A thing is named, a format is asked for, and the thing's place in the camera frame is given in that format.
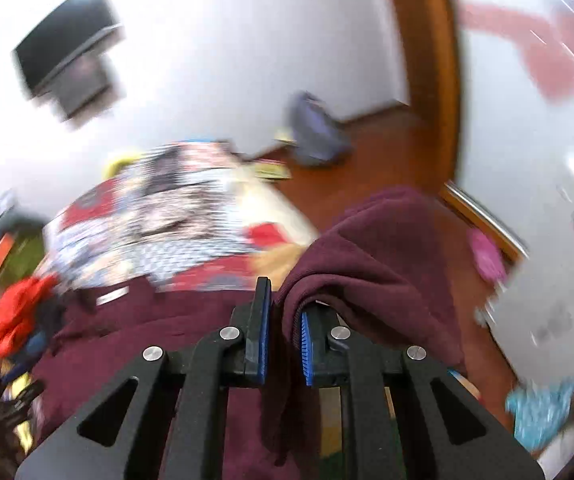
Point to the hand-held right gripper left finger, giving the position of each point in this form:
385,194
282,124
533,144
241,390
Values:
263,340

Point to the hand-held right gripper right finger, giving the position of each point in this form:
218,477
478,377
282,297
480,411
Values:
307,347

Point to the maroon twill garment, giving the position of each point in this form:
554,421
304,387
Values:
377,250

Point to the patchwork quilt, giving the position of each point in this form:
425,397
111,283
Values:
167,220

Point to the yellow flat object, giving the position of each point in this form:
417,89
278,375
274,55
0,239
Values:
272,170

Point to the pink cloth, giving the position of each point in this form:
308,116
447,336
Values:
487,260

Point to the blue backpack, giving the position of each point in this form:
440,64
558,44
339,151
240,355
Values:
317,135

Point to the yellow foam tube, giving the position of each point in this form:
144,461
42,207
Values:
119,162

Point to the turquoise cloth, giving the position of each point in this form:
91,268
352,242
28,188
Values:
537,415

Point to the red cloth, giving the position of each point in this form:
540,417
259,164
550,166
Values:
12,315

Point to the white door with stickers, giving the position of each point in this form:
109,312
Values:
542,185

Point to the wooden door frame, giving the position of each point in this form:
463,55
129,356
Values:
432,60

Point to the black wall television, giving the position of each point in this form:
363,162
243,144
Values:
67,45

